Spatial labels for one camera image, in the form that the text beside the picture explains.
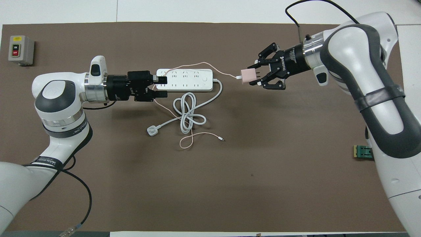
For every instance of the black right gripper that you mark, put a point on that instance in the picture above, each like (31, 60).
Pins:
(292, 61)

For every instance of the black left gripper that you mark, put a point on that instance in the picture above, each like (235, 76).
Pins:
(131, 86)

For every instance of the pink charger adapter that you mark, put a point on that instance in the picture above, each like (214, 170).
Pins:
(248, 76)

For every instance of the white power strip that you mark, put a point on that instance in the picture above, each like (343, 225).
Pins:
(184, 80)

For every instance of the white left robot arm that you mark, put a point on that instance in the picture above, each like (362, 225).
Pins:
(56, 98)

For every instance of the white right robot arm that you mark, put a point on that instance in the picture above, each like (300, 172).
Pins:
(378, 82)

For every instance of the green connector block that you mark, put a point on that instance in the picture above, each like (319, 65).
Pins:
(363, 152)

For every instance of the brown table mat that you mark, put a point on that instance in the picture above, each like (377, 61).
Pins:
(230, 191)

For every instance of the grey on-off switch box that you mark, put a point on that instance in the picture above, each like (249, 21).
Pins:
(20, 50)

